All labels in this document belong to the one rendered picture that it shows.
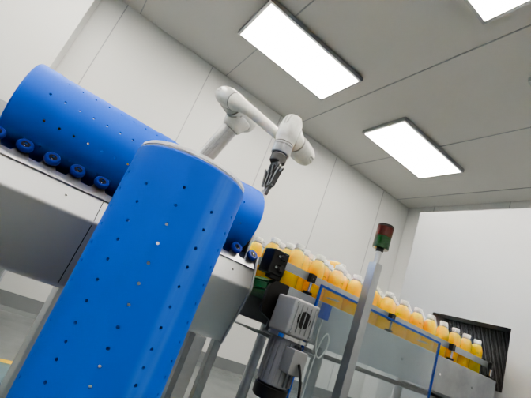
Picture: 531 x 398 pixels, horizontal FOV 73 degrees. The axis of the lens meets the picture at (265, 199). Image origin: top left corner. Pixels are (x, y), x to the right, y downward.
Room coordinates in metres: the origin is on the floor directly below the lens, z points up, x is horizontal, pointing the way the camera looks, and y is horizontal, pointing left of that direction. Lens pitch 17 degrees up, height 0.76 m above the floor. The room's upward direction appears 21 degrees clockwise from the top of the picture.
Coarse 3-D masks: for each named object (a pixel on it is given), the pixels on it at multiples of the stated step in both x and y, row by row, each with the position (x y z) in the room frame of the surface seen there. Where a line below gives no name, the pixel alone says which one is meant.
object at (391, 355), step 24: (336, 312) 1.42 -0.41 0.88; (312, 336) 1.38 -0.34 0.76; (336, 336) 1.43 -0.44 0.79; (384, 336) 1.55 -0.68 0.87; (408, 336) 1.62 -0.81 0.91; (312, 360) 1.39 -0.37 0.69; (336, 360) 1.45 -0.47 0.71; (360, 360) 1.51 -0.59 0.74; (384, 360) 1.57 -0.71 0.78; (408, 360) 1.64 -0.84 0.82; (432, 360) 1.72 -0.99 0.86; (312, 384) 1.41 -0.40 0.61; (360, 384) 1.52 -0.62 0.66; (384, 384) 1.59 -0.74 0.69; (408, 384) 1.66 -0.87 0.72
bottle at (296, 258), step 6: (294, 252) 1.43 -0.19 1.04; (300, 252) 1.43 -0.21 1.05; (294, 258) 1.42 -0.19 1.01; (300, 258) 1.42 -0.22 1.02; (294, 264) 1.42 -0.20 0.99; (300, 264) 1.43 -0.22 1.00; (282, 276) 1.44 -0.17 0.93; (288, 276) 1.42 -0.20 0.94; (294, 276) 1.42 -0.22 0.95; (282, 282) 1.43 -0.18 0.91; (288, 282) 1.42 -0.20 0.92; (294, 282) 1.43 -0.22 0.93; (294, 288) 1.44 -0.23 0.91
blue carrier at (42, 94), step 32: (32, 96) 0.97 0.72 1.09; (64, 96) 1.00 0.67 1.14; (96, 96) 1.09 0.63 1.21; (32, 128) 1.01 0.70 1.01; (64, 128) 1.02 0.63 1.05; (96, 128) 1.05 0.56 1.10; (128, 128) 1.10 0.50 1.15; (64, 160) 1.09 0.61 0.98; (96, 160) 1.09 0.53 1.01; (128, 160) 1.11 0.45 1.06; (256, 192) 1.38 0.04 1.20; (256, 224) 1.35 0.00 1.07
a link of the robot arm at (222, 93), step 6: (216, 90) 1.85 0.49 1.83; (222, 90) 1.77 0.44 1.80; (228, 90) 1.75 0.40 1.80; (234, 90) 1.75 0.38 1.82; (216, 96) 1.83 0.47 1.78; (222, 96) 1.77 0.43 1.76; (228, 96) 1.74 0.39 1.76; (222, 102) 1.79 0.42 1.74; (228, 108) 1.80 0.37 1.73; (228, 114) 1.88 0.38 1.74; (234, 114) 1.87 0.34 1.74
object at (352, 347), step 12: (372, 264) 1.35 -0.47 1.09; (372, 276) 1.33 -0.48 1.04; (372, 288) 1.34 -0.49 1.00; (360, 300) 1.35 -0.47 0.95; (372, 300) 1.35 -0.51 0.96; (360, 312) 1.34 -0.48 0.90; (360, 324) 1.33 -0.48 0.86; (348, 336) 1.36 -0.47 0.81; (360, 336) 1.34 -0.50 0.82; (348, 348) 1.35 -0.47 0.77; (348, 360) 1.33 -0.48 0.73; (348, 372) 1.34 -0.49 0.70; (336, 384) 1.36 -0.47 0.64; (348, 384) 1.34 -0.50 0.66; (336, 396) 1.34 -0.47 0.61
